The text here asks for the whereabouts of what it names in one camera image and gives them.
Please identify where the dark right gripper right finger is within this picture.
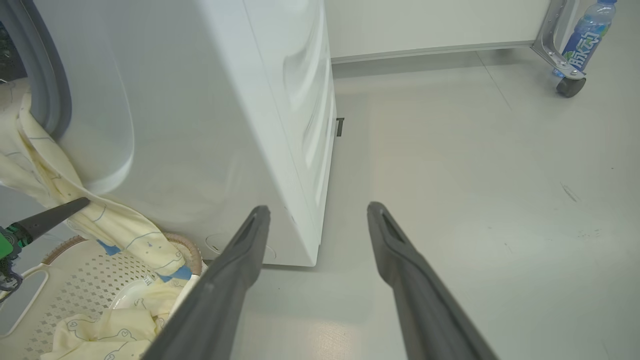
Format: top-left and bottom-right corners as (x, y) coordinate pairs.
(366, 201), (501, 360)

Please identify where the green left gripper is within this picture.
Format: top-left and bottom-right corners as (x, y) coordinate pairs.
(0, 197), (92, 297)

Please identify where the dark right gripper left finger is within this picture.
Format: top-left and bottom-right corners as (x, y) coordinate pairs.
(141, 205), (272, 360)

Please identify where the cream printed garment blue trim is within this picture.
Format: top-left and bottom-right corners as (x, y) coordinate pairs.
(0, 75), (195, 282)
(40, 277), (201, 360)

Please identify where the white front-load washing machine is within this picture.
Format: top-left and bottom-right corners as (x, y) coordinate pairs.
(0, 0), (338, 268)

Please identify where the cream perforated laundry basket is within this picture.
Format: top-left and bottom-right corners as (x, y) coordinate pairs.
(0, 231), (207, 360)

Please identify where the blue label water bottle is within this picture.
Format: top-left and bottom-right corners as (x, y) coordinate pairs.
(552, 0), (619, 79)

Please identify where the metal cart frame with caster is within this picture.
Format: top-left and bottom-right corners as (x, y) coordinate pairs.
(530, 0), (588, 99)

